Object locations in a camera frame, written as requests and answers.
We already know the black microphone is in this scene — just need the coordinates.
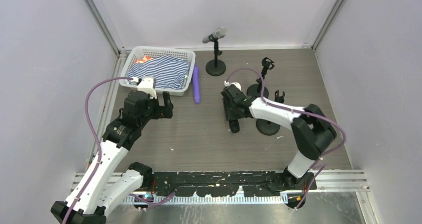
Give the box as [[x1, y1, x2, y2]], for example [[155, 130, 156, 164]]
[[228, 119, 240, 133]]

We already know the black mic stand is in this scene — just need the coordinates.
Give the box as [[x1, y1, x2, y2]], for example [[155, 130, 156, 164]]
[[246, 57, 275, 98], [206, 39, 226, 76], [256, 90, 285, 136]]

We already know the silver microphone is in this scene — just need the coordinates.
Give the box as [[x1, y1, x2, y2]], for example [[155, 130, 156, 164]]
[[202, 27, 227, 44]]

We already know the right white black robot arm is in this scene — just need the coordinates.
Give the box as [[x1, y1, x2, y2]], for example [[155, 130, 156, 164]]
[[221, 82, 337, 187]]

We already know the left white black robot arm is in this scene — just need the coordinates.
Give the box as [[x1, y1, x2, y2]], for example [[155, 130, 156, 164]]
[[51, 91, 173, 224]]

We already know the blue white striped cloth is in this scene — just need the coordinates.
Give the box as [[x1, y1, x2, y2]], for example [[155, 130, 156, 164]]
[[127, 55, 191, 90]]

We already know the purple microphone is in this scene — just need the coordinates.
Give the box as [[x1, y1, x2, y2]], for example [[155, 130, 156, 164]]
[[192, 64, 201, 105]]

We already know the orange item in basket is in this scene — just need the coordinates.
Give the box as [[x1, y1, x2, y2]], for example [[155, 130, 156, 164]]
[[135, 56, 152, 63]]

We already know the white plastic basket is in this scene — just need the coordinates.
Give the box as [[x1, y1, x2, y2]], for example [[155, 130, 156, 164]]
[[120, 46, 196, 96]]

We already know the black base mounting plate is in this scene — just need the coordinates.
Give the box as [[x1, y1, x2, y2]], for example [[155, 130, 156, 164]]
[[140, 171, 296, 197]]

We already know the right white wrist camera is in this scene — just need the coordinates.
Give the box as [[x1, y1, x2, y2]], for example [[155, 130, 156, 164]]
[[223, 81, 242, 91]]

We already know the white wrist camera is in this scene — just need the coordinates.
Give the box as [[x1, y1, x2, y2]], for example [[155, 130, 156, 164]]
[[223, 81, 242, 91], [130, 76, 157, 99]]

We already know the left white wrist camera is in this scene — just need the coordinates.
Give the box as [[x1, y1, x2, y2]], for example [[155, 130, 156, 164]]
[[130, 76, 157, 99]]

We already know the white slotted cable duct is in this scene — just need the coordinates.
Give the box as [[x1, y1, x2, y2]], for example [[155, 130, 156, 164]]
[[123, 195, 289, 205]]

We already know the left aluminium frame post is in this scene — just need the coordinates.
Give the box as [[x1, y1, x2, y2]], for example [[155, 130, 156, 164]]
[[83, 0, 120, 56]]

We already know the aluminium frame post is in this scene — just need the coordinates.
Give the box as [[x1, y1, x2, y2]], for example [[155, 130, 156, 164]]
[[311, 0, 346, 52], [83, 0, 120, 56]]

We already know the right aluminium frame post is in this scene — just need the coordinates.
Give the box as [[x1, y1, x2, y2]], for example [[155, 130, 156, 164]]
[[311, 0, 346, 52]]

